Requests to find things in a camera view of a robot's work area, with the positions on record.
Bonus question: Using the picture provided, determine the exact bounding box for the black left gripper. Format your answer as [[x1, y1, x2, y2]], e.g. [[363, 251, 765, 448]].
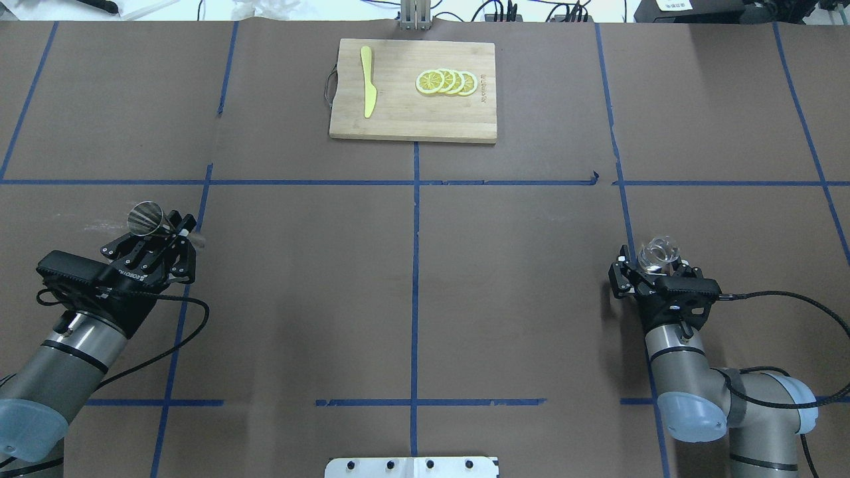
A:
[[60, 210, 197, 338]]

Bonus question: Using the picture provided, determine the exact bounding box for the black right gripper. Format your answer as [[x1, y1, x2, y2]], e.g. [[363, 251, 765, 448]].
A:
[[610, 244, 720, 336]]

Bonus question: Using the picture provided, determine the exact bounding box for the small clear glass cup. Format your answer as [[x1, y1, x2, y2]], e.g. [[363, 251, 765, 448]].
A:
[[637, 235, 681, 276]]

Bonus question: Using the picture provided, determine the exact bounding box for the steel jigger measuring cup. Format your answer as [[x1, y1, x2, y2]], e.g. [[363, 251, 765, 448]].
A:
[[127, 201, 207, 249]]

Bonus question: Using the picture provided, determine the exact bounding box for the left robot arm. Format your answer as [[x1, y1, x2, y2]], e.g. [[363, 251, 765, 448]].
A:
[[1, 202, 197, 463]]

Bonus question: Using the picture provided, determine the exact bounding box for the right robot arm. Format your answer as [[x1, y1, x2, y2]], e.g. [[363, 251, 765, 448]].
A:
[[608, 246, 819, 477]]

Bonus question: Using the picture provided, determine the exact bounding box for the yellow plastic knife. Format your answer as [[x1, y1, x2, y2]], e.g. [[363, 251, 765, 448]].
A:
[[359, 45, 379, 119]]

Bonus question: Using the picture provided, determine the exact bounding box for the bamboo cutting board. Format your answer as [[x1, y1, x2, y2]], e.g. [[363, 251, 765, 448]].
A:
[[329, 39, 498, 144]]

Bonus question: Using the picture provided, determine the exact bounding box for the front lemon slice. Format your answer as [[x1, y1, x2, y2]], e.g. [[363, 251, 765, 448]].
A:
[[415, 69, 442, 95]]

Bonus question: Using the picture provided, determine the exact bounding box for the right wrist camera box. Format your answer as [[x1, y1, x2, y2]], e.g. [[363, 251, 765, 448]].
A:
[[655, 276, 722, 301]]

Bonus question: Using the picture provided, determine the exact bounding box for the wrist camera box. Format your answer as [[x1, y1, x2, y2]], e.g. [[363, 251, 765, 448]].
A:
[[655, 276, 722, 301], [36, 250, 108, 295]]

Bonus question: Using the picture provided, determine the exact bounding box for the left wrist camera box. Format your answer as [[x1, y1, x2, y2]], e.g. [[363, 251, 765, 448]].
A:
[[36, 250, 108, 295]]

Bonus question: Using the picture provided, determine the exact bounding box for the aluminium frame post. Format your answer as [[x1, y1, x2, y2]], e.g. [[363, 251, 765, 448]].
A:
[[398, 0, 433, 31]]

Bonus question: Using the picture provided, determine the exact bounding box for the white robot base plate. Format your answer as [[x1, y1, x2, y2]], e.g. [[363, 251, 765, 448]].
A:
[[324, 456, 501, 477]]

